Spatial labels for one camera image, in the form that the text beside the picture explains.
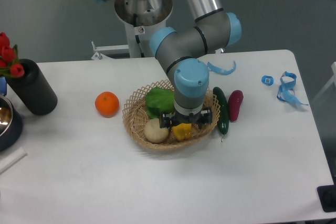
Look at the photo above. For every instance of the purple eggplant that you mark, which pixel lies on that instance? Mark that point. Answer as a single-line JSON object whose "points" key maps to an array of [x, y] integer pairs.
{"points": [[234, 103]]}

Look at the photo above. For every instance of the blue curved tape strip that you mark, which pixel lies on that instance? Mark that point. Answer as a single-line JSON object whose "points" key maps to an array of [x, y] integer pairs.
{"points": [[221, 71]]}

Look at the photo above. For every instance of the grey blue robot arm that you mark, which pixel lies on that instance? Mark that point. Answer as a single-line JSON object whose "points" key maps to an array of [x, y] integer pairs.
{"points": [[178, 53]]}

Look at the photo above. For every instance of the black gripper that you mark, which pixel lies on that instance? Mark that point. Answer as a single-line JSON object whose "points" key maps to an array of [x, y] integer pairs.
{"points": [[167, 120]]}

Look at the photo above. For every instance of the yellow bell pepper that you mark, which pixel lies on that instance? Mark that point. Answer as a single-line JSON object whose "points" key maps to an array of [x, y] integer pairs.
{"points": [[182, 131]]}

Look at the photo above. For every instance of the dark green cucumber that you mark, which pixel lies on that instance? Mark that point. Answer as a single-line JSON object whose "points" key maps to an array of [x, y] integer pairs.
{"points": [[223, 121]]}

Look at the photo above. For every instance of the black cylindrical vase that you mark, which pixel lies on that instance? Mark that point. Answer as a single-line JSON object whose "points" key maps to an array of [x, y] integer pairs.
{"points": [[33, 89]]}

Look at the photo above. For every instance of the woven wicker basket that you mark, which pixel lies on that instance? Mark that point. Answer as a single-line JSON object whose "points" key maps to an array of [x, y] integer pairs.
{"points": [[135, 117]]}

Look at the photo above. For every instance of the white frame right edge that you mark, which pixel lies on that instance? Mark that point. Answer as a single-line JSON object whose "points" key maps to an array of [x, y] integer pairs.
{"points": [[330, 82]]}

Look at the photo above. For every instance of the black device table corner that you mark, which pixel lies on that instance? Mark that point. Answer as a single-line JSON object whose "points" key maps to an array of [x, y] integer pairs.
{"points": [[327, 197]]}

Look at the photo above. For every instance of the orange fruit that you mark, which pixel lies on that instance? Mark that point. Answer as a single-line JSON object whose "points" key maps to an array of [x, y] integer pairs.
{"points": [[107, 104]]}

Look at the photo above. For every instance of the blue tangled tape strip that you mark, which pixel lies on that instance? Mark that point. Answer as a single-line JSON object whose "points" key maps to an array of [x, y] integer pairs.
{"points": [[286, 91]]}

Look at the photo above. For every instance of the red tulip flowers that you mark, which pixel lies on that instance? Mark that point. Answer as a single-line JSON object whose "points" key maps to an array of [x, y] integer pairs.
{"points": [[10, 63]]}

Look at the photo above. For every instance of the blue object left edge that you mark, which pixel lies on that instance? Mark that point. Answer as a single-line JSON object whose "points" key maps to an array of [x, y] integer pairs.
{"points": [[3, 86]]}

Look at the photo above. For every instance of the white flat stick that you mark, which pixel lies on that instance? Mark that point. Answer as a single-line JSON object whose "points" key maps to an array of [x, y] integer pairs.
{"points": [[12, 158]]}

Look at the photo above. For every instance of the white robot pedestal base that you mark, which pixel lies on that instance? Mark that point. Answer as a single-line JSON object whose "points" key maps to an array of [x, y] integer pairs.
{"points": [[141, 19]]}

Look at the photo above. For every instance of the green bok choy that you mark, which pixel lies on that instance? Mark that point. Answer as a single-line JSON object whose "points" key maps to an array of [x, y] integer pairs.
{"points": [[158, 101]]}

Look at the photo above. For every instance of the small blue tape roll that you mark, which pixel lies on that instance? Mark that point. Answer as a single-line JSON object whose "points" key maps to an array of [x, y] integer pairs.
{"points": [[267, 80]]}

